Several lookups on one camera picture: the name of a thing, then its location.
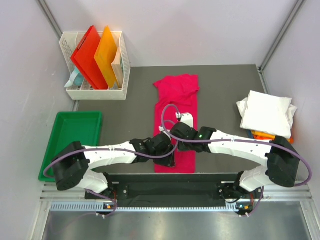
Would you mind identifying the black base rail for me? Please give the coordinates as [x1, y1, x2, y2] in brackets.
[84, 173, 265, 208]

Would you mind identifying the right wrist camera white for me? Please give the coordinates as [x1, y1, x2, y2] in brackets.
[175, 112, 194, 128]

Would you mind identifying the white slotted cable duct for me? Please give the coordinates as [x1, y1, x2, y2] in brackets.
[50, 201, 251, 213]

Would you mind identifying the orange plastic board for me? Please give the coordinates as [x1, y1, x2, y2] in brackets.
[94, 26, 119, 90]

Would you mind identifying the red plastic board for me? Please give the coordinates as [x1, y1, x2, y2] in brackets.
[70, 25, 108, 90]

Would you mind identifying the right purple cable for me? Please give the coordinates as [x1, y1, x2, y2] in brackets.
[161, 103, 313, 218]

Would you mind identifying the white plastic basket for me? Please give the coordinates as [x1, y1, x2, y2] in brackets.
[59, 31, 131, 101]

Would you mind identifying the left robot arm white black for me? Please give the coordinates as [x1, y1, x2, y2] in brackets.
[49, 132, 176, 199]

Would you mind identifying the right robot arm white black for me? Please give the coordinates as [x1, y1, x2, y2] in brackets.
[170, 122, 300, 199]

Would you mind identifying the magenta t shirt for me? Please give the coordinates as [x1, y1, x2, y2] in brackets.
[153, 74, 200, 174]

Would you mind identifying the wooden board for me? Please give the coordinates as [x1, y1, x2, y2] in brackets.
[111, 48, 124, 89]

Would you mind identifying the green plastic tray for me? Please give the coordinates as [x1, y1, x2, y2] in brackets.
[38, 111, 103, 182]

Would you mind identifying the folded white t shirt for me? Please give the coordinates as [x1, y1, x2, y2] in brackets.
[236, 90, 298, 139]

